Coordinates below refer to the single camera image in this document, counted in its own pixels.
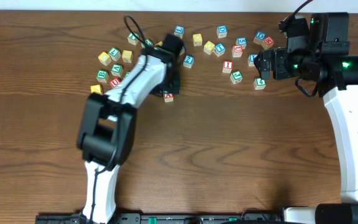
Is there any red A block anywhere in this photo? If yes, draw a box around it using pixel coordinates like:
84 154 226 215
163 93 174 103

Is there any blue 2 block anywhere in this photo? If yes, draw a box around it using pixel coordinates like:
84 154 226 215
183 55 195 68

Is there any red I block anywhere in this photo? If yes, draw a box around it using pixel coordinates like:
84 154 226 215
223 60 233 73

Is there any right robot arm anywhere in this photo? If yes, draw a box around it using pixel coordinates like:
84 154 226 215
254 12 358 223

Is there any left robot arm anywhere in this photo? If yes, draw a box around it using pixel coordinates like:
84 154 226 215
76 34 185 223

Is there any red M block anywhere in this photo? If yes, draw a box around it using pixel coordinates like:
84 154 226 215
261 36 275 50

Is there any green 4 block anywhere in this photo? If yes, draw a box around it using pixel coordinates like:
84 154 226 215
254 78 266 90

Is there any blue L block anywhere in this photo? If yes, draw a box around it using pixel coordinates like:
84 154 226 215
248 54 257 67

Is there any blue D block right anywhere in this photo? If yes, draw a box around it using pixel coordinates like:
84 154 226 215
253 31 266 45

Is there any blue d block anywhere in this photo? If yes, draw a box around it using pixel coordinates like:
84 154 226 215
216 25 228 38
253 31 266 45

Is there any blue P block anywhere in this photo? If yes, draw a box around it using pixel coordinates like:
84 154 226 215
180 46 186 55

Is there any yellow S block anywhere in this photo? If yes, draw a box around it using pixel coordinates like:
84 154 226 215
155 41 163 47

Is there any blue 5 block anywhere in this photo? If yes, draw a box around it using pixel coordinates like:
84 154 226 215
236 37 247 49

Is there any red U block right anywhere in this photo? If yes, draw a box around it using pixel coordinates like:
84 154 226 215
232 45 243 58

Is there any red u block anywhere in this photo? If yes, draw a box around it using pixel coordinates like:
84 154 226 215
109 78 121 89
232 45 243 58

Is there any green J block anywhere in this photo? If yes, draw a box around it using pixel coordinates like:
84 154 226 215
230 70 243 84

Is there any green Z block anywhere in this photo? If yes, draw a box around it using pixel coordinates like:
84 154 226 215
142 39 154 48

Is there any yellow O block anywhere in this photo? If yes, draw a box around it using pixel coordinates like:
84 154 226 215
203 40 215 55

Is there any yellow block top centre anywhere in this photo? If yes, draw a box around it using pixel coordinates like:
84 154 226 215
193 34 203 47

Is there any blue block top centre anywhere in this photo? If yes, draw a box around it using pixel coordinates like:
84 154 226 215
174 26 185 39

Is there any green V block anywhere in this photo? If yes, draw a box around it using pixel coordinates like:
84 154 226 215
111 63 123 77

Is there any red U block left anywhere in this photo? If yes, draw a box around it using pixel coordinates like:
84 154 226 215
109 78 121 89

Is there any blue T block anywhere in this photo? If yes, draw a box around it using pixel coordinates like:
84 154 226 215
214 42 226 57

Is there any green block top left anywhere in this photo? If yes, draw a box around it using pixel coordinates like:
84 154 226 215
127 32 139 45

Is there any green L block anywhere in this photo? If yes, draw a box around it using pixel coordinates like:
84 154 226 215
108 47 121 62

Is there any blue D block top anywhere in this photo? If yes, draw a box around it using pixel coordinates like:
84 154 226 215
216 25 228 38

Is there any green B block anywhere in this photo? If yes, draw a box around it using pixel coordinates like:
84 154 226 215
96 70 109 83

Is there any yellow block far left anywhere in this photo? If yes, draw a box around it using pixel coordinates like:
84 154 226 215
98 52 111 66

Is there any yellow K block left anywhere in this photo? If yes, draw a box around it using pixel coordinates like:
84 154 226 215
90 85 103 95

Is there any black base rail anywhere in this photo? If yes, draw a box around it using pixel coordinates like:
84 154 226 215
34 210 283 224

